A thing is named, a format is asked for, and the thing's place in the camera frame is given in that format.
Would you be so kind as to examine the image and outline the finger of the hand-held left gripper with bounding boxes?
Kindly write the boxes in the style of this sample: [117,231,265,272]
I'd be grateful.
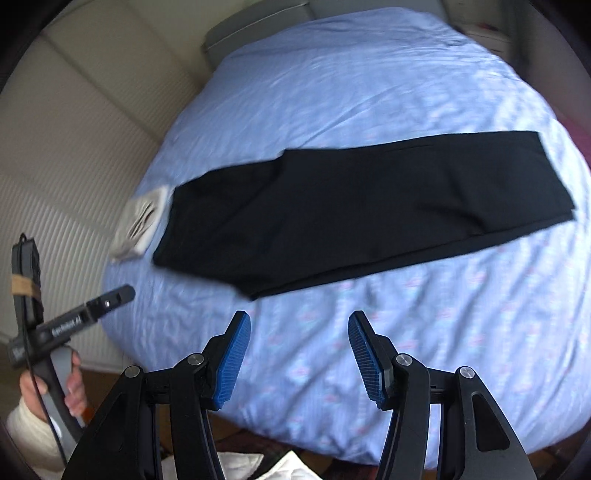
[83,284,136,325]

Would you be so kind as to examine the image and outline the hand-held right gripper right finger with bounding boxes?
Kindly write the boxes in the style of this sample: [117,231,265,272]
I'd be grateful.
[348,310,539,480]

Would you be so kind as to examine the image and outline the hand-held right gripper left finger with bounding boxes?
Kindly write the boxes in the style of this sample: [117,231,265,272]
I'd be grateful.
[62,310,252,480]

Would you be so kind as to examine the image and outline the black pants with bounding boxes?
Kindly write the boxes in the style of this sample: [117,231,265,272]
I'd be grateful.
[152,130,575,302]

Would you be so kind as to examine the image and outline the person's left forearm white sleeve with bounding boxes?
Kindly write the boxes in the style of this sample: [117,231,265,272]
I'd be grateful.
[6,401,65,480]

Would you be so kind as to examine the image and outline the person's left hand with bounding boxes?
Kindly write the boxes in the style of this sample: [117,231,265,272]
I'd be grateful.
[18,348,88,416]

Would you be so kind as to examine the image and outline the white folded cloth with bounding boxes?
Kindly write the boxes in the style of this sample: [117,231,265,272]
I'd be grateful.
[111,185,172,262]

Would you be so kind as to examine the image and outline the white ribbed panel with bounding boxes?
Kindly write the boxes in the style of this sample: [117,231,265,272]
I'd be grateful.
[0,175,160,370]

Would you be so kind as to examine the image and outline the white crumpled paper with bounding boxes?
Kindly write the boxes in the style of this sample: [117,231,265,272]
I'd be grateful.
[216,450,320,480]

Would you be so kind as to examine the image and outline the blue striped floral bed sheet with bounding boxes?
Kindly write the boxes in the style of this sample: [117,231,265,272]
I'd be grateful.
[99,9,591,466]

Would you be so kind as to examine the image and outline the grey headboard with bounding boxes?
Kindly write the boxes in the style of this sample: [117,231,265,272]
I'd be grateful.
[202,0,458,75]

